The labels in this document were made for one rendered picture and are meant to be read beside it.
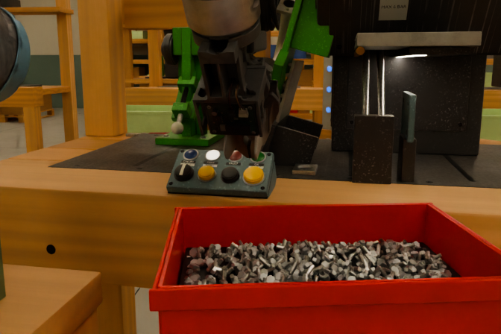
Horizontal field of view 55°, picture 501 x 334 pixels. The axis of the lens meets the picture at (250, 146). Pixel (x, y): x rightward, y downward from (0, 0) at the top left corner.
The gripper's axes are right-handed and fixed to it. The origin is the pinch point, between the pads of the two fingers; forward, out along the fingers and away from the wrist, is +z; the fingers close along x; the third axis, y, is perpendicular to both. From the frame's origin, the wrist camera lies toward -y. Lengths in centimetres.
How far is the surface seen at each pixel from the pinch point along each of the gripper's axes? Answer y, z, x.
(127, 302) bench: -18, 88, -52
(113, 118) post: -49, 39, -52
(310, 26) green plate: -30.9, 0.5, 5.7
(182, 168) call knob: 0.0, 5.2, -10.8
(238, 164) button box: -2.5, 6.4, -3.0
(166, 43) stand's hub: -46, 13, -29
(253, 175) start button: 0.6, 5.3, 0.0
